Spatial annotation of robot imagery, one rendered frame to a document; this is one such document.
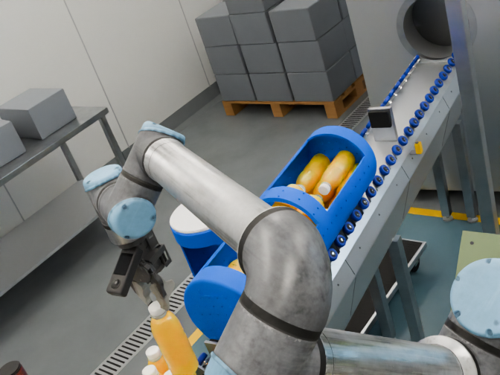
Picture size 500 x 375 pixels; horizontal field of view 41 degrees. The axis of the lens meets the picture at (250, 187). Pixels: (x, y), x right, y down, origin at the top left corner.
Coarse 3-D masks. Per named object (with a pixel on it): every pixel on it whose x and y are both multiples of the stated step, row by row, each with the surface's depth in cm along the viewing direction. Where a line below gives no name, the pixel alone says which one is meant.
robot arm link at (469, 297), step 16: (464, 272) 127; (480, 272) 126; (496, 272) 124; (464, 288) 127; (480, 288) 125; (496, 288) 123; (464, 304) 126; (480, 304) 124; (496, 304) 123; (448, 320) 132; (464, 320) 125; (480, 320) 123; (496, 320) 122; (464, 336) 126; (480, 336) 125; (496, 336) 122; (496, 352) 124
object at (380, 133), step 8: (368, 112) 281; (376, 112) 279; (384, 112) 277; (392, 112) 279; (376, 120) 281; (384, 120) 279; (392, 120) 279; (376, 128) 285; (384, 128) 283; (392, 128) 281; (376, 136) 287; (384, 136) 286; (392, 136) 284
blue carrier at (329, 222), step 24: (312, 144) 253; (336, 144) 248; (360, 144) 238; (288, 168) 242; (360, 168) 233; (264, 192) 222; (288, 192) 214; (360, 192) 234; (312, 216) 209; (336, 216) 218; (216, 264) 209; (192, 288) 191; (216, 288) 185; (240, 288) 183; (192, 312) 198; (216, 312) 192; (216, 336) 199
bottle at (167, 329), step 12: (168, 312) 161; (156, 324) 159; (168, 324) 159; (180, 324) 162; (156, 336) 160; (168, 336) 160; (180, 336) 162; (168, 348) 161; (180, 348) 162; (192, 348) 167; (168, 360) 164; (180, 360) 163; (192, 360) 166; (180, 372) 165; (192, 372) 166
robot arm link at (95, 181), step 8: (104, 168) 146; (112, 168) 144; (120, 168) 143; (88, 176) 144; (96, 176) 143; (104, 176) 141; (112, 176) 141; (88, 184) 141; (96, 184) 140; (104, 184) 140; (88, 192) 143; (96, 192) 141; (96, 200) 140; (96, 208) 142; (104, 224) 146
